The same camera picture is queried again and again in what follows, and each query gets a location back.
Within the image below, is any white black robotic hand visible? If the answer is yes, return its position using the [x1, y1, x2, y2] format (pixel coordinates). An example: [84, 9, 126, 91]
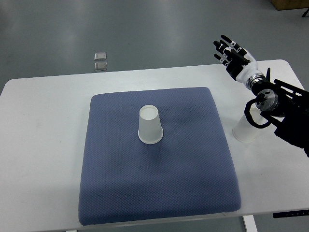
[213, 35, 265, 90]

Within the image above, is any white paper cup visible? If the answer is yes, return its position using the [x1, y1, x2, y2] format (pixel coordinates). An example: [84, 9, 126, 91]
[138, 105, 164, 145]
[232, 114, 258, 143]

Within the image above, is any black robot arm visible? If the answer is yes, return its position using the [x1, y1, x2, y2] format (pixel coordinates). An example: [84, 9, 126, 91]
[244, 68, 309, 155]

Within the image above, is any brown cardboard box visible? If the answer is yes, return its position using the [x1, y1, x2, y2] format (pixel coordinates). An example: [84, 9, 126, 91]
[270, 0, 309, 10]

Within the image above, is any black tripod leg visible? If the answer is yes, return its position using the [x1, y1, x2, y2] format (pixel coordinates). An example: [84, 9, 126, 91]
[302, 8, 309, 17]

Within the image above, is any blue grey cushion mat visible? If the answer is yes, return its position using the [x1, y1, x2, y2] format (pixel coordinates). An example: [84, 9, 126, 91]
[79, 87, 241, 225]

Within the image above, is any lower metal floor plate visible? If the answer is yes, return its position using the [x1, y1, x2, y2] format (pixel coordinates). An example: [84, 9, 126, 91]
[94, 62, 107, 72]

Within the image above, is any metal floor plate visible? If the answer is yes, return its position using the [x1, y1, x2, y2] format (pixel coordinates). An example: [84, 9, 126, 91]
[94, 52, 107, 60]
[94, 62, 107, 72]

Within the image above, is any upper metal floor plate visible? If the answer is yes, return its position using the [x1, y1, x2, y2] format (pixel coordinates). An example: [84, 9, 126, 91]
[94, 52, 107, 60]

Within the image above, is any black table control panel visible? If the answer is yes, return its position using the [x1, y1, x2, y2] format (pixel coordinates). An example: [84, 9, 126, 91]
[273, 209, 309, 218]

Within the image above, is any white table leg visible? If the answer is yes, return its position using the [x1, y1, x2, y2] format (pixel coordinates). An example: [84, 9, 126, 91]
[242, 215, 258, 232]

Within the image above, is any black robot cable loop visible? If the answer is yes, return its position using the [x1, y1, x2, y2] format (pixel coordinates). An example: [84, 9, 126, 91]
[244, 98, 272, 128]

